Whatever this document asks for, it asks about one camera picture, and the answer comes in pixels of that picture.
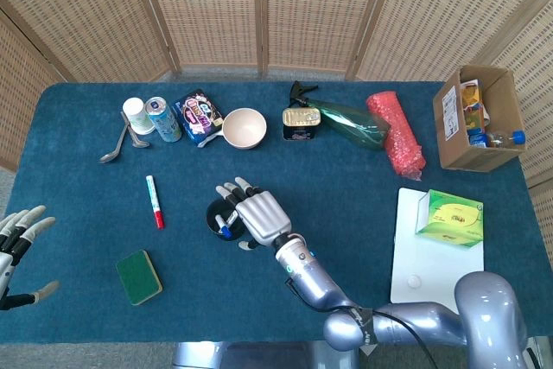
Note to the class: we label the long metal spoon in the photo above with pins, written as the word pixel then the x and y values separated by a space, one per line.
pixel 108 157

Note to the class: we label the black capped marker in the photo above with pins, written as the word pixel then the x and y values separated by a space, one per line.
pixel 232 218

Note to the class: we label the green spray bottle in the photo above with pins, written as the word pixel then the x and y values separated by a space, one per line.
pixel 350 125

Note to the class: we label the small blue packet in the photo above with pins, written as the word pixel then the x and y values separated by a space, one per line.
pixel 477 139

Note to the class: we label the red white marker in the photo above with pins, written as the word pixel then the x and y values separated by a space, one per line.
pixel 154 200

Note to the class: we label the green and yellow sponge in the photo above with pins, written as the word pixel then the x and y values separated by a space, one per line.
pixel 138 277

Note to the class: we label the light blue drink can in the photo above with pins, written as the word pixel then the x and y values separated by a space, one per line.
pixel 164 122

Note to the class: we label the blue capped marker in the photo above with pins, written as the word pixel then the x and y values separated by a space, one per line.
pixel 226 232

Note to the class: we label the black luncheon meat tin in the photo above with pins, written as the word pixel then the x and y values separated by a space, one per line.
pixel 300 120

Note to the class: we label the white paper cup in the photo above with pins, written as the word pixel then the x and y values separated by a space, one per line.
pixel 137 116

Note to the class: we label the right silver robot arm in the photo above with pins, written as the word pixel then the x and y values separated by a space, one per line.
pixel 311 278

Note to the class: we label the woven folding screen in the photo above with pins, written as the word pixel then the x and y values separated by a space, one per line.
pixel 207 6

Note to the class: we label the clear bottle blue cap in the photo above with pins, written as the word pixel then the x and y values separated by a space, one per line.
pixel 503 139

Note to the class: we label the white whiteboard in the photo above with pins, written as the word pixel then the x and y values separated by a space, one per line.
pixel 432 265

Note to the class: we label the red bubble wrap roll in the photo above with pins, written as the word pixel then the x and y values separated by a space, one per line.
pixel 399 135

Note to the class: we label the blue table mat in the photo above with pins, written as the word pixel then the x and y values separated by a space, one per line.
pixel 216 300

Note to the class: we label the beige bowl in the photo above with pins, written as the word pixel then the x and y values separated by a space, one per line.
pixel 244 129

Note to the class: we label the black pen cup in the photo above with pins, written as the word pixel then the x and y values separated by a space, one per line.
pixel 214 220

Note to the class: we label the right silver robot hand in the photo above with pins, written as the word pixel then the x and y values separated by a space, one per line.
pixel 263 218

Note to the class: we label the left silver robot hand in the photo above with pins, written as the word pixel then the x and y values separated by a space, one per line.
pixel 6 269

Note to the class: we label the yellow snack packet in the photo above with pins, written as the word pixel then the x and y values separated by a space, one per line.
pixel 473 105

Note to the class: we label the brown cardboard box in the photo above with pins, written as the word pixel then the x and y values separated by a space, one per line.
pixel 475 157

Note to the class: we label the short metal spoon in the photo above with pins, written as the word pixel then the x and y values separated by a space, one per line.
pixel 140 143

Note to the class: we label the dark blue printed packet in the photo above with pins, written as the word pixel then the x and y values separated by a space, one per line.
pixel 198 118

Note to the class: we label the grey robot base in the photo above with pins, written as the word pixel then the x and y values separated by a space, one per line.
pixel 259 356

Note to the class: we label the white round magnet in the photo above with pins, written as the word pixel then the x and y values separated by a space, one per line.
pixel 415 281

